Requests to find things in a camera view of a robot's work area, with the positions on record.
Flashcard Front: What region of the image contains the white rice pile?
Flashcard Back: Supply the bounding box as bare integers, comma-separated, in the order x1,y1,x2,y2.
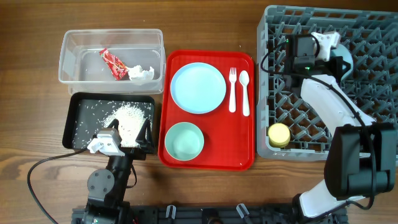
73,100,154,148

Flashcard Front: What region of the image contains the green bowl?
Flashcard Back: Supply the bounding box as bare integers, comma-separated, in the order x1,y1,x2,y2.
164,122,205,161

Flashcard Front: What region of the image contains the light blue bowl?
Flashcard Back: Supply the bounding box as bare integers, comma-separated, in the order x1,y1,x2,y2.
330,44,354,81

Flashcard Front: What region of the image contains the red snack wrapper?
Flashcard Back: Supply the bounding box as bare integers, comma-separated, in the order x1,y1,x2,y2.
99,48,128,80

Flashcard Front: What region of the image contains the white tissue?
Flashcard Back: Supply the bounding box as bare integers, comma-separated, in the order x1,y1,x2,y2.
127,65,155,80

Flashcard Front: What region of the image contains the light blue plate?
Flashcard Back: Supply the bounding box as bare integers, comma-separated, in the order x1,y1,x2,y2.
170,62,226,114

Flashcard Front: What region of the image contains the yellow cup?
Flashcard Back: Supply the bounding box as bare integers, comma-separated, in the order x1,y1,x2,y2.
268,123,290,148

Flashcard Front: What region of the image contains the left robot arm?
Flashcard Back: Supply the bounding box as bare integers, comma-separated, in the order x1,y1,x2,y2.
80,119,155,224

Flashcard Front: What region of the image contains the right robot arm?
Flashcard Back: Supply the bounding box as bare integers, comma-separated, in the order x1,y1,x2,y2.
284,32,397,219

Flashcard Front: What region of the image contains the black waste tray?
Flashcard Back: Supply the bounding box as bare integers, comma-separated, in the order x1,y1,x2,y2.
62,92,155,150

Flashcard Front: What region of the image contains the grey dishwasher rack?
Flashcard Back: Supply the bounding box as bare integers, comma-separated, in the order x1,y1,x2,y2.
256,5,397,161

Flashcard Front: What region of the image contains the white plastic spoon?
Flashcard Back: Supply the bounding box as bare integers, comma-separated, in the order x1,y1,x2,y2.
239,70,250,116

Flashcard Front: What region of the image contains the clear plastic bin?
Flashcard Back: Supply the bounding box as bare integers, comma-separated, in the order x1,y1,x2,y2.
58,29,165,95

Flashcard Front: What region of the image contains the white plastic fork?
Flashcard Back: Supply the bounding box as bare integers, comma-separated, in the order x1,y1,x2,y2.
229,67,237,113

